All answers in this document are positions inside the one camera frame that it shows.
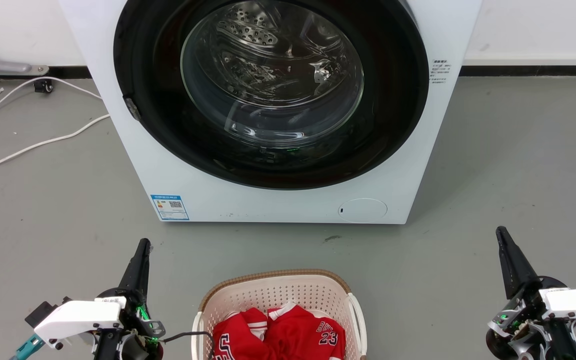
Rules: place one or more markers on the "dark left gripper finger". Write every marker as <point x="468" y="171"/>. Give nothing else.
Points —
<point x="132" y="275"/>
<point x="142" y="280"/>

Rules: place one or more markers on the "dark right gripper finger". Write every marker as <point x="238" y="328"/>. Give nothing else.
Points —
<point x="509" y="270"/>
<point x="523" y="272"/>

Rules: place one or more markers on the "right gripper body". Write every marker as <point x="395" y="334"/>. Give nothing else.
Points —
<point x="523" y="325"/>

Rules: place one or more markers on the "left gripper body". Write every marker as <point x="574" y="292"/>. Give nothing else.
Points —
<point x="135" y="345"/>

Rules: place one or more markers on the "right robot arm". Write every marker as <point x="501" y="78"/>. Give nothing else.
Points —
<point x="565" y="342"/>

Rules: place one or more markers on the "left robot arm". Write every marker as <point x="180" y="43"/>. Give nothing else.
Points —
<point x="105" y="347"/>

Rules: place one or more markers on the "cream perforated laundry basket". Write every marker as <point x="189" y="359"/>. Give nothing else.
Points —
<point x="278" y="290"/>

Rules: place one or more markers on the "blue energy label sticker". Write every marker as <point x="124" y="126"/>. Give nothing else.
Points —
<point x="170" y="207"/>

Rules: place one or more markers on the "white front-load washing machine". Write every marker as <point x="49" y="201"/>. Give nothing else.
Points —
<point x="418" y="175"/>

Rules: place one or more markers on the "black round washer door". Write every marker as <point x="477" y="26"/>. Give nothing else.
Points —
<point x="143" y="125"/>

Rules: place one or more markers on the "round white filter cover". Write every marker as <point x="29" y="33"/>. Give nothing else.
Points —
<point x="363" y="210"/>

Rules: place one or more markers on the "red basketball jersey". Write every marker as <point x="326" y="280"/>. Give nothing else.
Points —
<point x="293" y="335"/>

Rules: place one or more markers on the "grey door latch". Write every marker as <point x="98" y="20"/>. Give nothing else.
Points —
<point x="132" y="108"/>

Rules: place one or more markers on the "small text sticker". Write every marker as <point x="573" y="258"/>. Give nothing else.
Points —
<point x="440" y="71"/>

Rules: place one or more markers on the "steel washing drum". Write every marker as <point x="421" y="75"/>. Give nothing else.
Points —
<point x="268" y="55"/>

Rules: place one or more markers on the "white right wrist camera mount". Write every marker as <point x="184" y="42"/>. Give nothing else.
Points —
<point x="575" y="302"/>

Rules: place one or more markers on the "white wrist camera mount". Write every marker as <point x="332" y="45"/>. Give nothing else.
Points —
<point x="575" y="302"/>
<point x="78" y="320"/>

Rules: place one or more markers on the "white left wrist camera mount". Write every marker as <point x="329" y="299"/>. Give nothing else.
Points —
<point x="78" y="320"/>

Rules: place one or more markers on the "small black wall fitting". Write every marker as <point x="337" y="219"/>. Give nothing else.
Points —
<point x="43" y="86"/>

